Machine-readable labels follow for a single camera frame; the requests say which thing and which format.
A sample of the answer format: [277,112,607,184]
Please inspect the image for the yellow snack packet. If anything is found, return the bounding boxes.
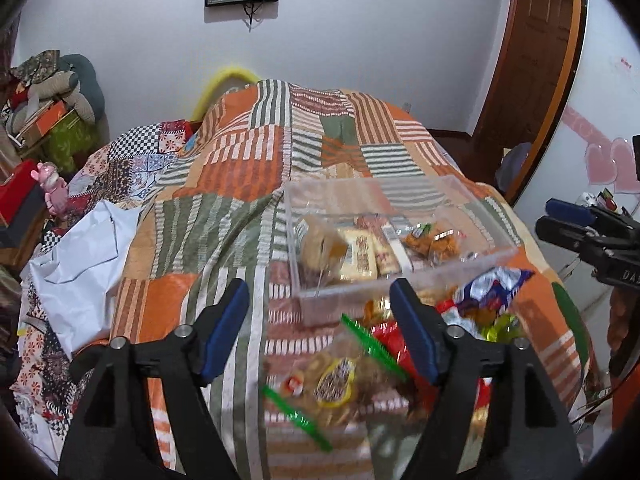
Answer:
[337,225,378,281]

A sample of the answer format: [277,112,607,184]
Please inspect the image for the checkered floral quilt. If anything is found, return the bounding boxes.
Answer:
[10,119,196,461]

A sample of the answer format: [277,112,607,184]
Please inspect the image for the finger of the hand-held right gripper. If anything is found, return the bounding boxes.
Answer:
[535,216,632,262]
[545,198,635,234]

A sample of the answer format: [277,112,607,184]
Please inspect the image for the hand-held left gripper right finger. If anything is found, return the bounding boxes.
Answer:
[389,278,586,480]

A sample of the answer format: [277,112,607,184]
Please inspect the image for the silver red snack packet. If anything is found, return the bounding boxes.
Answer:
[435,297,481,336]

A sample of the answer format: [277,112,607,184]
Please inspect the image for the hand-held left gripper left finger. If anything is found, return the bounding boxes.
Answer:
[57,278,251,480]

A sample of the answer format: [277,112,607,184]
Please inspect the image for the brown white wafer packet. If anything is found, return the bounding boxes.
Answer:
[372,220,413,276]

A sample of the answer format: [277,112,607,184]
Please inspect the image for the orange fried snack packet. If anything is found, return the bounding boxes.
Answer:
[402,222,463,263]

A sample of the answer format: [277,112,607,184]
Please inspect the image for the clear plastic box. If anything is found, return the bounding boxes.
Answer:
[282,176,518,326]

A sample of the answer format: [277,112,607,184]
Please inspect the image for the blue silver snack packet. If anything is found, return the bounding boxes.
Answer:
[452,266,535,318]

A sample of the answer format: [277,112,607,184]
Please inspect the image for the yellow hoop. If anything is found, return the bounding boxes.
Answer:
[192,64,261,120]

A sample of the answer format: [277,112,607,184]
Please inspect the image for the red box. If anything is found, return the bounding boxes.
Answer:
[0,160,41,226]

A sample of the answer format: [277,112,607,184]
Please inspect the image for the pink plush toy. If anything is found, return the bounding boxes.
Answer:
[31,161,68,218]

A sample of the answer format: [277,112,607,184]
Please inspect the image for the striped orange patchwork blanket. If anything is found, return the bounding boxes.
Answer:
[107,78,596,480]

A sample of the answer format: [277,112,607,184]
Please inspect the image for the green jelly cup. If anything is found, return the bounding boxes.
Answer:
[475,310,526,343]

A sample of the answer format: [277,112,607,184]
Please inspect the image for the patterned folded cloth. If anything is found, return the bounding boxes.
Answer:
[12,50,61,81]

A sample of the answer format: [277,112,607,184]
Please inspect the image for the orange cardboard box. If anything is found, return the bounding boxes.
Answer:
[15,100,68,143]

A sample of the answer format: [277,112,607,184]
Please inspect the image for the brown wooden door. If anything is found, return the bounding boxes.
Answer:
[472,0,588,206]

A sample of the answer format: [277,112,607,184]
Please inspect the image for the pink heart stickers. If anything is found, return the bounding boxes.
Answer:
[562,105,640,193]

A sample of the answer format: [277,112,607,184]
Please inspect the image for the green bag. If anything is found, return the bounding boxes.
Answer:
[42,112,98,171]

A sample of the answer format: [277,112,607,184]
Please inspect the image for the grey hanging cloth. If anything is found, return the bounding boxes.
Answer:
[495,141,533,191]

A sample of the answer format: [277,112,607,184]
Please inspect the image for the clear cookie packet green edges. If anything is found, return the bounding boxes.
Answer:
[262,312,411,453]

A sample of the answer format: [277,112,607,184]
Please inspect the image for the white crumpled sheet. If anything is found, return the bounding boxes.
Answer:
[27,200,146,356]

